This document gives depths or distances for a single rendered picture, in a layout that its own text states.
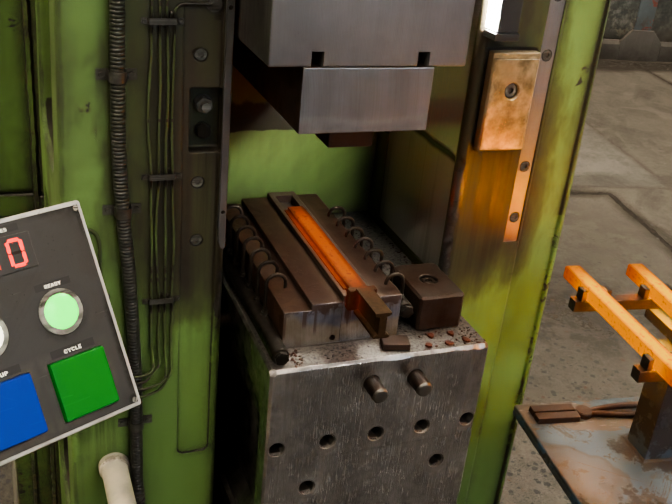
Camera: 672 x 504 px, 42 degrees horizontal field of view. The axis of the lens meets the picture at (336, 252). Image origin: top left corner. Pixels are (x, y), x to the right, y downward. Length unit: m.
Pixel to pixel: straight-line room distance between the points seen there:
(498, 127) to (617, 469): 0.62
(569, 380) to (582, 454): 1.58
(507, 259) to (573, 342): 1.76
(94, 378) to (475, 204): 0.76
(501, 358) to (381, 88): 0.75
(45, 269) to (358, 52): 0.50
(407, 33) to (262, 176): 0.63
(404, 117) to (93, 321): 0.52
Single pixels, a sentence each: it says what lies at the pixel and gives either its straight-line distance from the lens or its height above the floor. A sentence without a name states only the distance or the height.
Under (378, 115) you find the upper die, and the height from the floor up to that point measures 1.30.
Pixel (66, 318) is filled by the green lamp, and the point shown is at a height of 1.08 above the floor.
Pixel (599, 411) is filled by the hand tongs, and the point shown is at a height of 0.73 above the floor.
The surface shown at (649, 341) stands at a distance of 1.45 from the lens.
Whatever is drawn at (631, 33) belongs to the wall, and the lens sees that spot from 8.23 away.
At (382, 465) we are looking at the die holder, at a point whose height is 0.69.
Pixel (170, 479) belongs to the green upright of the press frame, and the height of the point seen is 0.56.
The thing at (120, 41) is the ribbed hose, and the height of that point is 1.37.
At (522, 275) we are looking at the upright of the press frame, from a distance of 1.74.
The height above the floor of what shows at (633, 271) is 0.99.
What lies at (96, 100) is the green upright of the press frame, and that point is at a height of 1.28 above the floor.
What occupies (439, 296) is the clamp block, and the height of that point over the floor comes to 0.98.
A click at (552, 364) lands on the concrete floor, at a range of 3.26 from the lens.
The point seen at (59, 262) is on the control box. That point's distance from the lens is 1.16.
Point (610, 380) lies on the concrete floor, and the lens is 3.26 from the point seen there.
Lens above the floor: 1.67
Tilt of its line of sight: 26 degrees down
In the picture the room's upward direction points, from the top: 6 degrees clockwise
